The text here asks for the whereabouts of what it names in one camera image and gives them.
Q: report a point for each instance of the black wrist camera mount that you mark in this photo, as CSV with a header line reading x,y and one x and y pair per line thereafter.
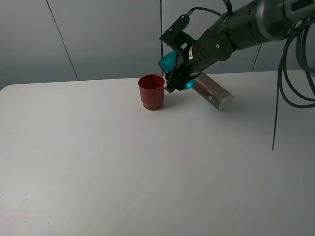
x,y
175,37

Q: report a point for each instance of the teal transparent plastic cup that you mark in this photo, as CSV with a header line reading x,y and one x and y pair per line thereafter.
x,y
167,63

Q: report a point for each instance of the smoky brown transparent bottle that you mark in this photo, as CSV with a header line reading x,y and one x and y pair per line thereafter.
x,y
212,92

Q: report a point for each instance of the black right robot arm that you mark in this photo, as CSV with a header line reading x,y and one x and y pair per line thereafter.
x,y
258,22

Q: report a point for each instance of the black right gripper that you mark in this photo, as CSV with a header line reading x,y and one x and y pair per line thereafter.
x,y
201,55

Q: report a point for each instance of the red plastic cup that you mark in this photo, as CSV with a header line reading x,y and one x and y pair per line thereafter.
x,y
152,92

